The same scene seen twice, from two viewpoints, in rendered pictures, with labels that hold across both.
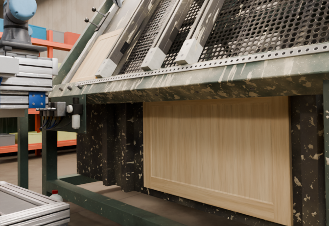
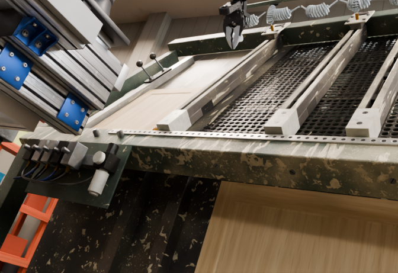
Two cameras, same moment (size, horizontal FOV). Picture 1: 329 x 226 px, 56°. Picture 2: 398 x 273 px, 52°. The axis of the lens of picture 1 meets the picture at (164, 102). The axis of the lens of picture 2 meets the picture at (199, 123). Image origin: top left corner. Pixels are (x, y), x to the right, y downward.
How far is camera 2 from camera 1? 0.73 m
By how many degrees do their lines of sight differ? 22
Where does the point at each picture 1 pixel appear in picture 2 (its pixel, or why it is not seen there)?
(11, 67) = (88, 28)
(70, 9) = not seen: hidden behind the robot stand
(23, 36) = (106, 8)
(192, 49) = (375, 121)
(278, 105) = not seen: outside the picture
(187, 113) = (313, 226)
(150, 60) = (285, 121)
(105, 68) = (177, 121)
